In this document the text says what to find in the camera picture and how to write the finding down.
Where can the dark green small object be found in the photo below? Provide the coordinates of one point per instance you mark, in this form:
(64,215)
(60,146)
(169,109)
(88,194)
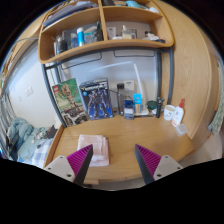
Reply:
(152,105)

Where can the hanging patterned cloth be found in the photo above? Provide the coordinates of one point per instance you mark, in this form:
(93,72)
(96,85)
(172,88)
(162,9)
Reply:
(218,106)

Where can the pale pink towel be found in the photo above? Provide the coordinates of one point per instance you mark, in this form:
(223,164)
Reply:
(98,148)

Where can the bed with checked sheet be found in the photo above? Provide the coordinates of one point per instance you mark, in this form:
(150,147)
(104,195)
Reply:
(38,151)

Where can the white red-capped squeeze bottle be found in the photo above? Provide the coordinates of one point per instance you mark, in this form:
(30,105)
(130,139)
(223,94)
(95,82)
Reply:
(178,115)

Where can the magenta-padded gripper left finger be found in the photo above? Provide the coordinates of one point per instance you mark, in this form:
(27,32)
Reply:
(63,165)

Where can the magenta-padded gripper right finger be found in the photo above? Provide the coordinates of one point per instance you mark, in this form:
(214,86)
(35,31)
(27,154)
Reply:
(164,165)

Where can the small blue box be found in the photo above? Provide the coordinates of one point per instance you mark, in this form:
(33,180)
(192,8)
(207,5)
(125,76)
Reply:
(129,110)

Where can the green tree-figure toy box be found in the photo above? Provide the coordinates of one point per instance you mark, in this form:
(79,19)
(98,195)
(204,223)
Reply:
(68,100)

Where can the wooden shelf unit, metal frame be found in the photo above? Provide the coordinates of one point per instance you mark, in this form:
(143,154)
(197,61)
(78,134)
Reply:
(100,45)

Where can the light blue crumpled blanket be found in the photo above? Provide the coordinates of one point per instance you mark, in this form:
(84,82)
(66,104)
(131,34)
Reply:
(20,130)

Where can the white wall switch plate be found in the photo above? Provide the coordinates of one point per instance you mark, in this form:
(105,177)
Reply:
(29,91)

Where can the clear plastic container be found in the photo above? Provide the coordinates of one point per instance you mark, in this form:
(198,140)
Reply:
(181,129)

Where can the white cup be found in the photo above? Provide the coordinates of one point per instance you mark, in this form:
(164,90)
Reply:
(169,112)

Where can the clear dark-capped water bottle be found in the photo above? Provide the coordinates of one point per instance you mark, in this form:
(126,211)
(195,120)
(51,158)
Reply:
(120,100)

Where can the white desk lamp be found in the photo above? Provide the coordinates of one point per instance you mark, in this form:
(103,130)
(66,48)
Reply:
(138,80)

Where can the blue robot model kit box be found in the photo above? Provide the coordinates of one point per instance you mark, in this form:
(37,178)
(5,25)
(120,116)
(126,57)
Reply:
(96,100)

